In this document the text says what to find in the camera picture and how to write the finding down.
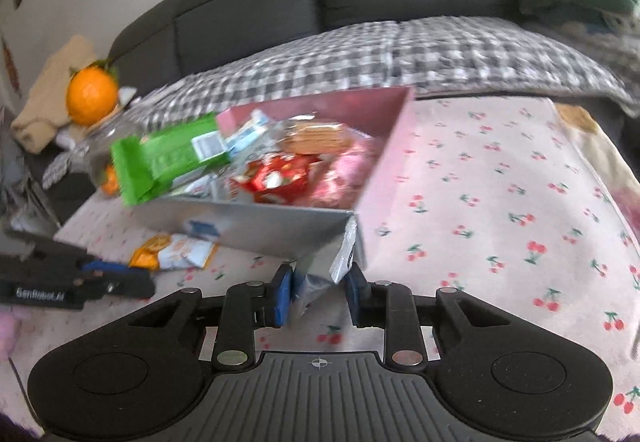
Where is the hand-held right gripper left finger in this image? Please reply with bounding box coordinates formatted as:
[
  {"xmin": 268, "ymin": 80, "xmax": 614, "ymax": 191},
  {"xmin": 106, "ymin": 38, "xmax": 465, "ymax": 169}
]
[{"xmin": 95, "ymin": 263, "xmax": 294, "ymax": 370}]

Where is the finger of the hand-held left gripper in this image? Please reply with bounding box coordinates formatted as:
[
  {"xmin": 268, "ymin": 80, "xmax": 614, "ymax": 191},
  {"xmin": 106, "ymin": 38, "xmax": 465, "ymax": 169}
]
[
  {"xmin": 72, "ymin": 268, "xmax": 157, "ymax": 300},
  {"xmin": 0, "ymin": 228, "xmax": 128, "ymax": 274}
]

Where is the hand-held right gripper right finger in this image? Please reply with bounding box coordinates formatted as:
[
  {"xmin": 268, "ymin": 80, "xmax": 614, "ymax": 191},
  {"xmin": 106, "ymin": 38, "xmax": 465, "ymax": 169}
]
[{"xmin": 347, "ymin": 264, "xmax": 546, "ymax": 370}]

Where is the lilac silver snack packet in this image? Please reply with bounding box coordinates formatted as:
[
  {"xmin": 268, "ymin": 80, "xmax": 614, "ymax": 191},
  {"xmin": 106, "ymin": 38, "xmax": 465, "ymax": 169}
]
[{"xmin": 291, "ymin": 216, "xmax": 360, "ymax": 323}]

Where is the orange cookie packet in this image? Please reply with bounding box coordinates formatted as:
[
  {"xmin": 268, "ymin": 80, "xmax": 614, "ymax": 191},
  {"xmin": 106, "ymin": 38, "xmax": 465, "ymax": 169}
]
[{"xmin": 129, "ymin": 232, "xmax": 220, "ymax": 271}]

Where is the pink cardboard box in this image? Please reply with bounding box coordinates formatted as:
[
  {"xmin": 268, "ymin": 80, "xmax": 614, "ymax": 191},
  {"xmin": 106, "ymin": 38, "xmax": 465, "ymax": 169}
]
[{"xmin": 131, "ymin": 86, "xmax": 417, "ymax": 269}]

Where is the red white snack packet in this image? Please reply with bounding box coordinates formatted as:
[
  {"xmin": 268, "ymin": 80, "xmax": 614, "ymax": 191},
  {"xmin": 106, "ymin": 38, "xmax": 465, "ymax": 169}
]
[{"xmin": 230, "ymin": 154, "xmax": 315, "ymax": 205}]

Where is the pink candy packet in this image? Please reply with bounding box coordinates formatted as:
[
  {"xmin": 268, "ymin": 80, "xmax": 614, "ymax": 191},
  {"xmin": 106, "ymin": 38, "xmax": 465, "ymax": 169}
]
[{"xmin": 307, "ymin": 144, "xmax": 378, "ymax": 210}]

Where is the green snack packet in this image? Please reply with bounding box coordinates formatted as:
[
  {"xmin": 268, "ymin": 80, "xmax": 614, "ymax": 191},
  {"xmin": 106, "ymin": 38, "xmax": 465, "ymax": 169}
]
[{"xmin": 110, "ymin": 113, "xmax": 232, "ymax": 208}]

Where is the clear cracker packet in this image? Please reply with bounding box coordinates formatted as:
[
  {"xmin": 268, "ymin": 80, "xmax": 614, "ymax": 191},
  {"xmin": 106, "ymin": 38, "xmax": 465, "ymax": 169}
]
[{"xmin": 272, "ymin": 114, "xmax": 361, "ymax": 158}]

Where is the blue white snack packet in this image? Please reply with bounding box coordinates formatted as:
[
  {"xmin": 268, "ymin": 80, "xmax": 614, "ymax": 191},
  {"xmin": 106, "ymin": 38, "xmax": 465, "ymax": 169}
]
[{"xmin": 222, "ymin": 109, "xmax": 273, "ymax": 158}]

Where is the glass jar of small oranges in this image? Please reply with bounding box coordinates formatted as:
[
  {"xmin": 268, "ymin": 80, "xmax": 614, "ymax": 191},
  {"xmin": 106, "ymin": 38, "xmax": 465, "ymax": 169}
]
[{"xmin": 85, "ymin": 114, "xmax": 146, "ymax": 197}]

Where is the cherry print tablecloth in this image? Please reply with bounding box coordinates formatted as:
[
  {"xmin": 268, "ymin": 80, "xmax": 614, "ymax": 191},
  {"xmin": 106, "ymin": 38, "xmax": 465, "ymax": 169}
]
[{"xmin": 0, "ymin": 94, "xmax": 640, "ymax": 442}]

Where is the large orange fruit ornament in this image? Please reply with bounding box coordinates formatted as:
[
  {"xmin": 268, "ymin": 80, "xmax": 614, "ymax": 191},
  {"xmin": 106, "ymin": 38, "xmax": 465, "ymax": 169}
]
[{"xmin": 66, "ymin": 63, "xmax": 122, "ymax": 127}]

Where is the beige cloth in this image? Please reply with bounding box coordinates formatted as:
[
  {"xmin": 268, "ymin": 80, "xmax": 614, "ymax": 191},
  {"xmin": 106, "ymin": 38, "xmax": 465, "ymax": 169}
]
[{"xmin": 11, "ymin": 36, "xmax": 103, "ymax": 155}]

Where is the grey checked blanket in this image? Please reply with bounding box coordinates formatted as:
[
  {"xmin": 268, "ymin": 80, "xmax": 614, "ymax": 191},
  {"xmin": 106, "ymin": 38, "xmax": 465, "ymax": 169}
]
[{"xmin": 42, "ymin": 16, "xmax": 640, "ymax": 190}]

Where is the floral cloth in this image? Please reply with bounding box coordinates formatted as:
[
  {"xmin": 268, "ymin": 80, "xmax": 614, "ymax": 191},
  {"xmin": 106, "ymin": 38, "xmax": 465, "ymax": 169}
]
[{"xmin": 550, "ymin": 99, "xmax": 640, "ymax": 248}]

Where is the blue white plush toy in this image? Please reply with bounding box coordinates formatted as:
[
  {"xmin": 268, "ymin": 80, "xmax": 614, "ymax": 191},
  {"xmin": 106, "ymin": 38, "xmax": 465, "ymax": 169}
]
[{"xmin": 550, "ymin": 9, "xmax": 640, "ymax": 58}]

